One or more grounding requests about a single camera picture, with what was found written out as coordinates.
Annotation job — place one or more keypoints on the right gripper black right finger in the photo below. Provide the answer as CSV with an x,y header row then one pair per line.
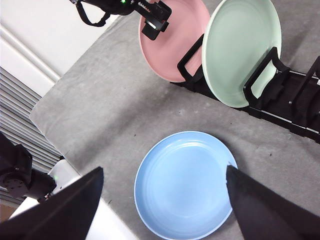
x,y
270,215

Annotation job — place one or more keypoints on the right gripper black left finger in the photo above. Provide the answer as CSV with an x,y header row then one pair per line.
x,y
62,215

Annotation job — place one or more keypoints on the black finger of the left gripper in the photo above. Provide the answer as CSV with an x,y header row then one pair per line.
x,y
151,31

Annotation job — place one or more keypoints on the pink plate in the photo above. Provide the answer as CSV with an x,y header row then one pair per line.
x,y
172,45

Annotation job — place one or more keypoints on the blue plate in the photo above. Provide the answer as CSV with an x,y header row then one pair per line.
x,y
185,185

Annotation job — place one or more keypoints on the green plate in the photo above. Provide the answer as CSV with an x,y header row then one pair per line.
x,y
240,50

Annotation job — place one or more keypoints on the black plate rack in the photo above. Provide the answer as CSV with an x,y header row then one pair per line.
x,y
280,105

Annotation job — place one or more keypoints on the grey ribbed shutter panel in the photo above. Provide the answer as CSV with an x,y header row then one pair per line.
x,y
15,105

